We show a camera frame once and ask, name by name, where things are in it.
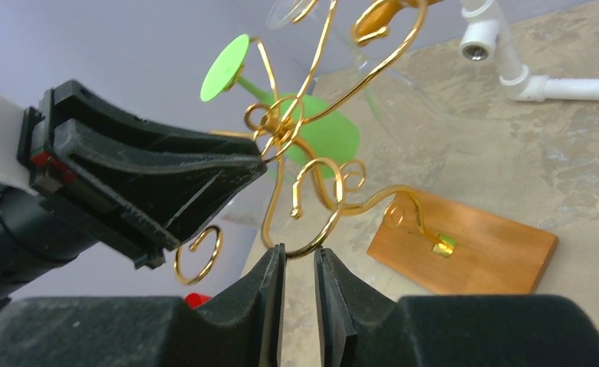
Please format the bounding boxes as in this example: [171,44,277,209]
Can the green plastic goblet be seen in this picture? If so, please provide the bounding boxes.
[200,34,361,179]

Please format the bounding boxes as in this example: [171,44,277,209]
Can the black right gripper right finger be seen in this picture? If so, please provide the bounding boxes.
[314,248,599,366]

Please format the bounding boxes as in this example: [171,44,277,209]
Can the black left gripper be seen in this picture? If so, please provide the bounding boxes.
[18,80,266,269]

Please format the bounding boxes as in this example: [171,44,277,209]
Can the red plastic goblet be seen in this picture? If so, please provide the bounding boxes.
[184,292,212,309]

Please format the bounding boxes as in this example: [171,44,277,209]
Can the white PVC pipe frame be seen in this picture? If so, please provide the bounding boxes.
[458,0,599,102]

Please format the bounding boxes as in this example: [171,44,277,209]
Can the yellow faucet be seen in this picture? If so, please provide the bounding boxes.
[351,0,438,47]

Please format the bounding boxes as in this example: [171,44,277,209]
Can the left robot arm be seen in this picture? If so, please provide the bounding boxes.
[0,80,266,310]

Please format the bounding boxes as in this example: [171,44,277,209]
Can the clear wine glass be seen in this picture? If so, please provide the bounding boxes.
[265,1,368,74]

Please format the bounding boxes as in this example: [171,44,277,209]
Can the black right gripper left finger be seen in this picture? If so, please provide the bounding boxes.
[0,245,286,366]

